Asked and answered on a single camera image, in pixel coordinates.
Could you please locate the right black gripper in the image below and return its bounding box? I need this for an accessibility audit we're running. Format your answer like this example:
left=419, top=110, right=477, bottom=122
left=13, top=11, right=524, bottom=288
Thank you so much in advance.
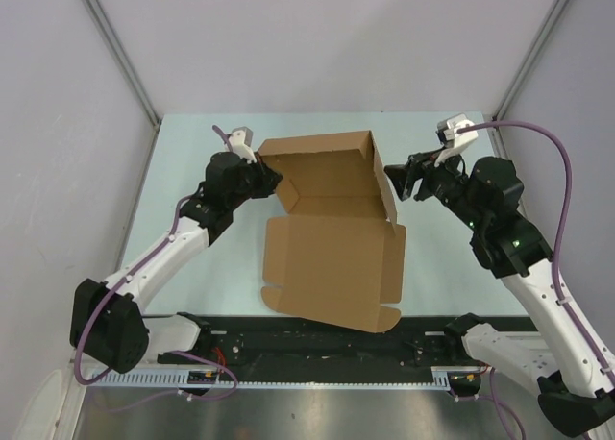
left=383, top=143, right=486, bottom=232

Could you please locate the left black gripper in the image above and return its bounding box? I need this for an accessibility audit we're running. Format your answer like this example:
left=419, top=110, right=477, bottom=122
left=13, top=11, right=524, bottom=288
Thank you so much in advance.
left=227, top=152, right=283, bottom=209

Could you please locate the brown cardboard box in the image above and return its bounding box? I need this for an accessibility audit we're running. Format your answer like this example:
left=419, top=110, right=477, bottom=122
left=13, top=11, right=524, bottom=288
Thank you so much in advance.
left=258, top=131, right=406, bottom=333

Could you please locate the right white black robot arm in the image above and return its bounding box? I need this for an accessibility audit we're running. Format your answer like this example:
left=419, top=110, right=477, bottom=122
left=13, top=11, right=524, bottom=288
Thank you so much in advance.
left=384, top=151, right=614, bottom=438

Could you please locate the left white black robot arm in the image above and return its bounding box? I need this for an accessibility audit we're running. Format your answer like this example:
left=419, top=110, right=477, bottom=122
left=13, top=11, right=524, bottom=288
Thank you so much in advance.
left=69, top=152, right=283, bottom=385

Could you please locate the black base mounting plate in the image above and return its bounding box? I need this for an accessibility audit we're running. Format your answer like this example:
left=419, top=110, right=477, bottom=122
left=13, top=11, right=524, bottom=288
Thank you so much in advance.
left=98, top=313, right=563, bottom=370

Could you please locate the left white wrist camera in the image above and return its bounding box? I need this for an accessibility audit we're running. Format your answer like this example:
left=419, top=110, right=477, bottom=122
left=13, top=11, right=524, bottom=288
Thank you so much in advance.
left=228, top=127, right=257, bottom=163

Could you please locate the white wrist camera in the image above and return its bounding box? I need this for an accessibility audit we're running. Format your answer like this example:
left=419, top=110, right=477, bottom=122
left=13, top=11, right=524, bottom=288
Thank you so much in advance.
left=434, top=113, right=478, bottom=167
left=228, top=127, right=257, bottom=163

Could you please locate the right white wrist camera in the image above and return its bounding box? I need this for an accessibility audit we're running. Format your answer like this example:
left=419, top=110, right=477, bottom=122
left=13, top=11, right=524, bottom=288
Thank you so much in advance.
left=434, top=113, right=478, bottom=167

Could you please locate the right aluminium side rail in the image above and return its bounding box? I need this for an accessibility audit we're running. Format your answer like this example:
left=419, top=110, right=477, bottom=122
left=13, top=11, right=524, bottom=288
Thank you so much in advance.
left=488, top=115, right=558, bottom=316

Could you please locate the left aluminium corner post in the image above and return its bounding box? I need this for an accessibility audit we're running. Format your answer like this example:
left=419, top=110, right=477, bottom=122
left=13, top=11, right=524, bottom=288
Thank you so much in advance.
left=82, top=0, right=161, bottom=132

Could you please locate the aluminium corner post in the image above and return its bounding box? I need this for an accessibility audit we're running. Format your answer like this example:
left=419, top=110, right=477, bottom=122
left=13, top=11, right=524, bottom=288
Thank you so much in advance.
left=82, top=0, right=161, bottom=132
left=493, top=0, right=581, bottom=124

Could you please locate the grey slotted cable duct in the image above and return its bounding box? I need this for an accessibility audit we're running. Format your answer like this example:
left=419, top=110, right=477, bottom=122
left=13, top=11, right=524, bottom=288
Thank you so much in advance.
left=93, top=368, right=478, bottom=391

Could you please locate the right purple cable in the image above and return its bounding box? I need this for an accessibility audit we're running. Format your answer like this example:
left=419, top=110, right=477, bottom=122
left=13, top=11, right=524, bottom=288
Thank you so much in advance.
left=455, top=120, right=615, bottom=439

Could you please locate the right aluminium corner post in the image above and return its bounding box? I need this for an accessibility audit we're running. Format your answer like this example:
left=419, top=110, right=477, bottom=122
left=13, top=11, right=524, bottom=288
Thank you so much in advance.
left=493, top=0, right=581, bottom=124

